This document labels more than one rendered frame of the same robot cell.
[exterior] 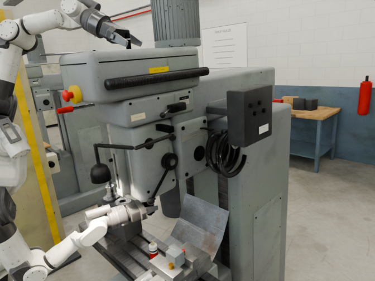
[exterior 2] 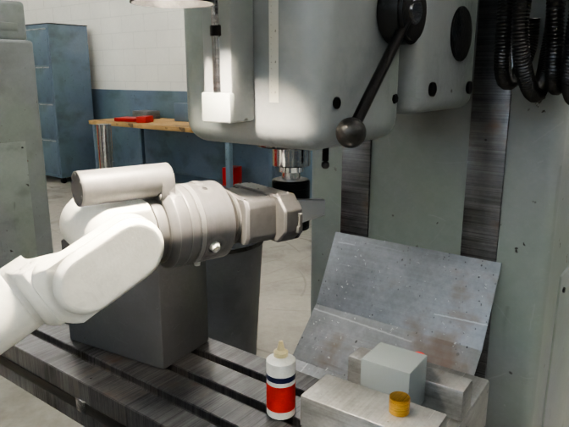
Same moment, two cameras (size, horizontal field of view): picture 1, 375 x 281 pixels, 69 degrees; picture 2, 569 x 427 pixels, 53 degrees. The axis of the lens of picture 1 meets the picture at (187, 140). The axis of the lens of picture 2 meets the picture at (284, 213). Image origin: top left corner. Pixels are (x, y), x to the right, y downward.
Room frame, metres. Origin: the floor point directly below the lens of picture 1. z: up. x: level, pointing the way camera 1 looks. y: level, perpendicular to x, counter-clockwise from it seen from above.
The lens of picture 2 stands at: (0.40, 0.32, 1.39)
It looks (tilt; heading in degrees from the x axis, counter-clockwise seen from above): 14 degrees down; 350
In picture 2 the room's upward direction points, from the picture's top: straight up
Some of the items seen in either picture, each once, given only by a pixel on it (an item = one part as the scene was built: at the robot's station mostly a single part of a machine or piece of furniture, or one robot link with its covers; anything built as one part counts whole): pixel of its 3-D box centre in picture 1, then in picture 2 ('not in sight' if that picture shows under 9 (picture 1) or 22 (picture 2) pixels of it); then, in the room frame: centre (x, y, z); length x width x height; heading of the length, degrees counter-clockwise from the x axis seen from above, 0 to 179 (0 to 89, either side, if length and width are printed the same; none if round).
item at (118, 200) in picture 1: (119, 214); (135, 287); (1.36, 0.41, 1.03); 0.22 x 0.12 x 0.20; 50
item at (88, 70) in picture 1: (134, 71); not in sight; (1.09, 0.18, 1.81); 0.47 x 0.26 x 0.16; 133
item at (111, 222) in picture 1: (101, 218); (130, 218); (0.99, 0.38, 1.24); 0.11 x 0.11 x 0.11; 28
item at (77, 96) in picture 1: (75, 94); not in sight; (0.93, 0.36, 1.76); 0.06 x 0.02 x 0.06; 43
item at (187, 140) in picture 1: (177, 143); (374, 14); (1.21, 0.05, 1.47); 0.24 x 0.19 x 0.26; 43
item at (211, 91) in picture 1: (217, 92); not in sight; (1.42, -0.17, 1.66); 0.80 x 0.23 x 0.20; 133
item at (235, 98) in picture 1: (251, 114); not in sight; (1.04, -0.26, 1.62); 0.20 x 0.09 x 0.21; 133
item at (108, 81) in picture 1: (163, 76); not in sight; (1.00, 0.07, 1.79); 0.45 x 0.04 x 0.04; 133
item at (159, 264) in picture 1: (166, 269); (371, 419); (0.93, 0.13, 1.02); 0.15 x 0.06 x 0.04; 45
